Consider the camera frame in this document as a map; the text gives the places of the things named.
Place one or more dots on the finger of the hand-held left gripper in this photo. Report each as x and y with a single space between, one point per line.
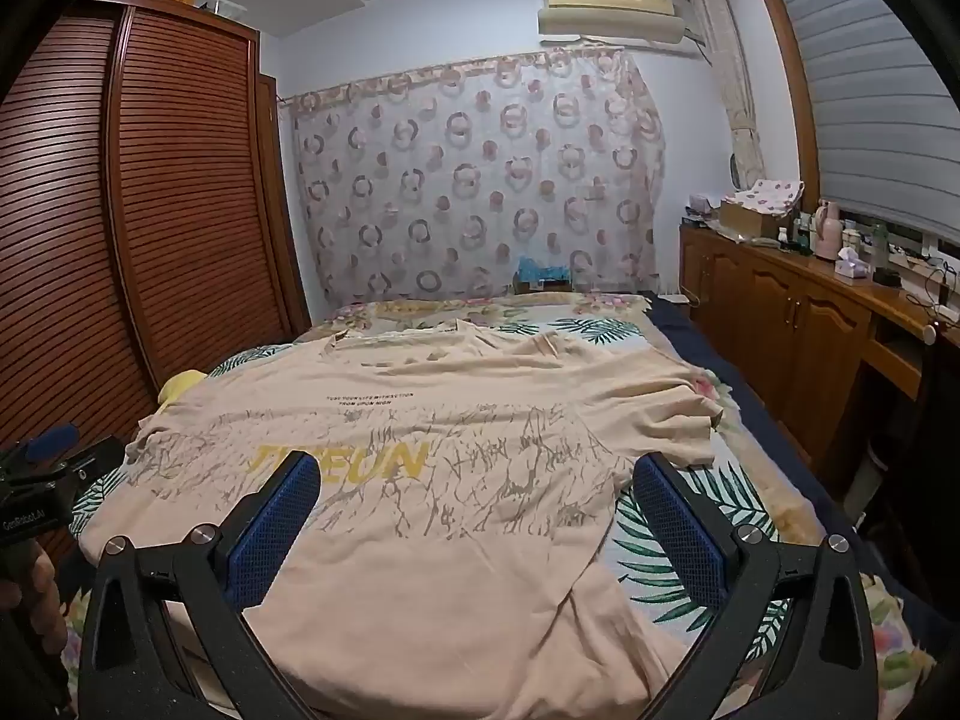
45 441

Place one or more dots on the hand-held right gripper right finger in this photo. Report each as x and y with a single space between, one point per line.
679 540

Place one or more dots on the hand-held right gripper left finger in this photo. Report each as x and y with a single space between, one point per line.
274 540

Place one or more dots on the beige printed t-shirt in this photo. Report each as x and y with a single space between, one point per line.
450 540

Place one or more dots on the person's left hand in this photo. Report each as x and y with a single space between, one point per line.
41 604

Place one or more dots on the leaf-print blanket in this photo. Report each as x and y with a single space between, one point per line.
750 510

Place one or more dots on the yellow plush toy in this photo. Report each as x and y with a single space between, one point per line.
180 388

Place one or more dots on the navy bed sheet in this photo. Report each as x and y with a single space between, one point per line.
720 360

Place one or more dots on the white power strip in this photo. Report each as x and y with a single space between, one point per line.
676 298

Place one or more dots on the long wooden cabinet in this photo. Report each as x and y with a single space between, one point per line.
772 315

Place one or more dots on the floral blanket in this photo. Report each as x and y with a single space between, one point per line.
420 309

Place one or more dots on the louvered wooden wardrobe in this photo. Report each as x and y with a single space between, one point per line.
187 202

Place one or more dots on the small brown cardboard box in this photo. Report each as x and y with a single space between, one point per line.
544 285

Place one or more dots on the blue crumpled bag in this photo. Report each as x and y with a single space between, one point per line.
541 268

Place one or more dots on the pink tissue box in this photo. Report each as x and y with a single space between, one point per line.
851 266

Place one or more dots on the open cardboard box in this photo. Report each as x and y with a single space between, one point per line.
750 223

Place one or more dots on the small pink box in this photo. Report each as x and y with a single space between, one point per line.
703 208

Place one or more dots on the pink thermos bottle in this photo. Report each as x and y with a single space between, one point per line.
825 232

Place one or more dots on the green bottle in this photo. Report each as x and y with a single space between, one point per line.
879 247

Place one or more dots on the small round mirror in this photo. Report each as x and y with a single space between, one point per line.
736 171

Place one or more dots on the circle-patterned sheer curtain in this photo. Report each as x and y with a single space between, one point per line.
465 187

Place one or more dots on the cream window curtain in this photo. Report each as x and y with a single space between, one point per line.
739 105

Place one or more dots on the white storage box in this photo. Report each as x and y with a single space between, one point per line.
229 7

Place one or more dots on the grey window blind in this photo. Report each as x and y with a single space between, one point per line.
862 105

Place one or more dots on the cream air conditioner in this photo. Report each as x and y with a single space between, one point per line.
607 7

